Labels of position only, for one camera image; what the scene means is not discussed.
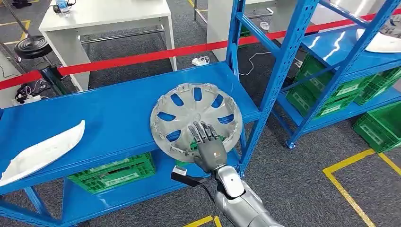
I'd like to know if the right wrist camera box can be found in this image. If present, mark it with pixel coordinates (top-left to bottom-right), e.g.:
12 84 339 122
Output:
170 166 214 189

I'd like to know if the blue metal shelf rack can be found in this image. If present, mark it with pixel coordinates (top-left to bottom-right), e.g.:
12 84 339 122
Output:
275 0 401 150
0 0 321 227

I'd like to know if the black stanchion post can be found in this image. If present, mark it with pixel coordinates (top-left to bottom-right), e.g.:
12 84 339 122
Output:
14 35 69 96

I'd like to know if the white floor cable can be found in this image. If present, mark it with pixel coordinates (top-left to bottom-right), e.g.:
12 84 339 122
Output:
239 51 274 77

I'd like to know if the white curved car panel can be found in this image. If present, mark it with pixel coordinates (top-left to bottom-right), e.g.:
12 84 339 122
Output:
355 28 401 54
0 120 86 188

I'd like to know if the red barrier belt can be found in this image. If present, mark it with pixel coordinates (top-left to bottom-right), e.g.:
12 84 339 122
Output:
0 8 401 91

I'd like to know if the silver wheel hubcap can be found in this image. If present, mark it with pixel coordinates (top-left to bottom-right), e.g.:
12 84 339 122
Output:
149 82 244 163
380 18 401 39

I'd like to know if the white power strip with cables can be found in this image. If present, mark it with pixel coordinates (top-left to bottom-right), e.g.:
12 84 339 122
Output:
12 79 51 106

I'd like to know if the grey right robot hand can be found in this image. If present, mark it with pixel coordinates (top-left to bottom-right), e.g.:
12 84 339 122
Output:
188 121 229 174

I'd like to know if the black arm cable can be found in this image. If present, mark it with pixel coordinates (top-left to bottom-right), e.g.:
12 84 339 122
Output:
195 180 235 227

